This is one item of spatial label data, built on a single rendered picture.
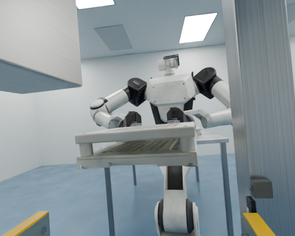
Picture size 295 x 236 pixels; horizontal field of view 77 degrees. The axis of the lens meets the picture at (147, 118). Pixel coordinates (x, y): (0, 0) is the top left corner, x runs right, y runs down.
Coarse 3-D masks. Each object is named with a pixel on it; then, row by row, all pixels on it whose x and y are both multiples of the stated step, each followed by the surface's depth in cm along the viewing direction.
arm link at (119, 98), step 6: (120, 90) 109; (108, 96) 106; (114, 96) 105; (120, 96) 106; (126, 96) 108; (96, 102) 98; (102, 102) 97; (108, 102) 102; (114, 102) 104; (120, 102) 107; (126, 102) 110; (90, 108) 97; (96, 108) 96; (108, 108) 102; (114, 108) 105
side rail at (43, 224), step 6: (48, 216) 26; (36, 222) 24; (42, 222) 25; (48, 222) 26; (30, 228) 23; (36, 228) 24; (42, 228) 25; (48, 228) 26; (24, 234) 22; (30, 234) 23; (36, 234) 24; (42, 234) 25; (48, 234) 26
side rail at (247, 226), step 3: (243, 216) 21; (246, 222) 21; (246, 225) 21; (249, 225) 20; (246, 228) 21; (249, 228) 20; (246, 231) 21; (249, 231) 20; (252, 231) 19; (246, 234) 21; (249, 234) 20; (252, 234) 19; (255, 234) 18
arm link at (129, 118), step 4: (128, 112) 64; (132, 112) 64; (136, 112) 64; (128, 116) 63; (132, 116) 64; (136, 116) 64; (140, 116) 64; (124, 120) 67; (128, 120) 63; (132, 120) 64; (136, 120) 64; (140, 120) 64; (120, 124) 70; (124, 124) 67; (128, 124) 63
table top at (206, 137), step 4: (204, 132) 226; (200, 136) 183; (204, 136) 180; (208, 136) 177; (212, 136) 175; (216, 136) 172; (220, 136) 170; (196, 140) 155; (200, 140) 155; (204, 140) 155; (208, 140) 154; (212, 140) 154; (216, 140) 154; (220, 140) 154; (224, 140) 154; (228, 140) 153; (108, 144) 179
